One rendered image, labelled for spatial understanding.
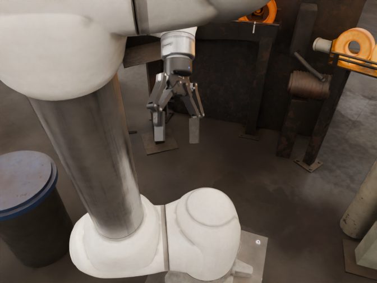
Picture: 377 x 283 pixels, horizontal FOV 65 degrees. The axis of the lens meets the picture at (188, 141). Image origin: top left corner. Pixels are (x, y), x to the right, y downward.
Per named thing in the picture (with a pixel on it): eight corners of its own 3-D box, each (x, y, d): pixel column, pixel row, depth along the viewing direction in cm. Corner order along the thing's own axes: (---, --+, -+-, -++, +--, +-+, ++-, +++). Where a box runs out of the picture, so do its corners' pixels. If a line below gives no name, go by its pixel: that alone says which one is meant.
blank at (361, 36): (343, 24, 127) (339, 26, 126) (380, 31, 117) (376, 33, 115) (335, 59, 136) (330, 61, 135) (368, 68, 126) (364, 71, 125)
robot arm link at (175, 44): (153, 37, 77) (153, 60, 77) (179, 28, 71) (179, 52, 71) (176, 48, 84) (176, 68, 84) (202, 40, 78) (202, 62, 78)
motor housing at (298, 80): (272, 143, 186) (292, 64, 151) (308, 150, 181) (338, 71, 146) (270, 156, 177) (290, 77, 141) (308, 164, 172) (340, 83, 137)
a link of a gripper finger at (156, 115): (161, 104, 70) (151, 103, 68) (160, 125, 70) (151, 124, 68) (156, 105, 71) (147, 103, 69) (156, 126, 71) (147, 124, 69)
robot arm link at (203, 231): (242, 278, 74) (257, 231, 60) (170, 287, 73) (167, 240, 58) (228, 223, 86) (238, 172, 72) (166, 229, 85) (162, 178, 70)
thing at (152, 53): (132, 136, 191) (113, 23, 143) (171, 128, 197) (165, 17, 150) (138, 157, 176) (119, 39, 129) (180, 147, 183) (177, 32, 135)
